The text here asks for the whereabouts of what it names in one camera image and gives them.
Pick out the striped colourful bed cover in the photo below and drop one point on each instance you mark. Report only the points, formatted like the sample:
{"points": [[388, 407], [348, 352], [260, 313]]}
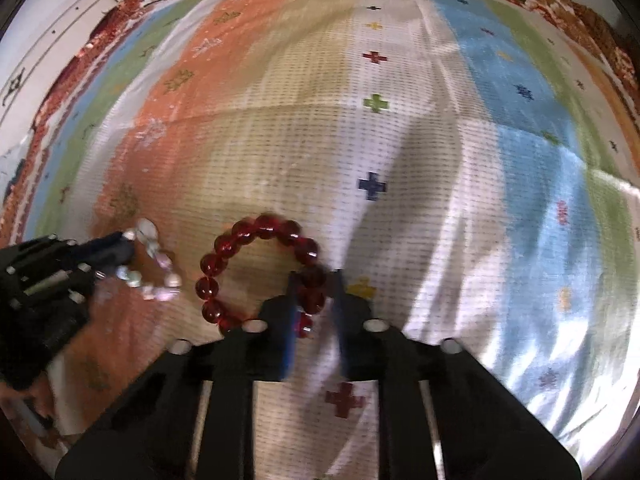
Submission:
{"points": [[471, 171]]}

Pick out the person's left hand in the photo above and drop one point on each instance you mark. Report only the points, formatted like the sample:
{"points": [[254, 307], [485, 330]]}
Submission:
{"points": [[34, 405]]}

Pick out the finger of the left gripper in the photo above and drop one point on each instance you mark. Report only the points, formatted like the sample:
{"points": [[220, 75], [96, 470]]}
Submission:
{"points": [[106, 254]]}

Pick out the floral brown bed sheet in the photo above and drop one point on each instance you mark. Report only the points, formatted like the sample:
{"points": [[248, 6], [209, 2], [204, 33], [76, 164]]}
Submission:
{"points": [[578, 22]]}

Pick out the white cabinet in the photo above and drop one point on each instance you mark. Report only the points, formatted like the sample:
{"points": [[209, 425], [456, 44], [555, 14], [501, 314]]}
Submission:
{"points": [[41, 61]]}

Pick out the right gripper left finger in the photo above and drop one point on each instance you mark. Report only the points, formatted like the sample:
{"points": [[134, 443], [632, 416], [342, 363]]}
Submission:
{"points": [[190, 413]]}

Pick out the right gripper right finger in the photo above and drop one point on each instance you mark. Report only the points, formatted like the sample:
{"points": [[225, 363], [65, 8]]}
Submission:
{"points": [[441, 414]]}

